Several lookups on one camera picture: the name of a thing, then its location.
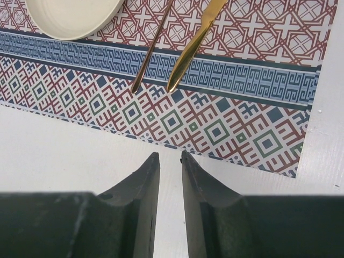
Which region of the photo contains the gold knife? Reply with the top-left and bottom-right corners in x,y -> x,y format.
166,0 -> 226,93

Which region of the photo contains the cream plate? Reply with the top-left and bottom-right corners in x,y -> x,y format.
25,0 -> 124,41

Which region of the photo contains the patterned cloth placemat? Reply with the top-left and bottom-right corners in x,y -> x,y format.
1,1 -> 338,177

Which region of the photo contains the copper spoon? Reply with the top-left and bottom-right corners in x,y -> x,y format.
131,0 -> 173,94

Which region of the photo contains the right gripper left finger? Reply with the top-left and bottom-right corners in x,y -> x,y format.
1,152 -> 160,257

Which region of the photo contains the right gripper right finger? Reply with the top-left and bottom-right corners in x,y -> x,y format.
181,151 -> 343,257

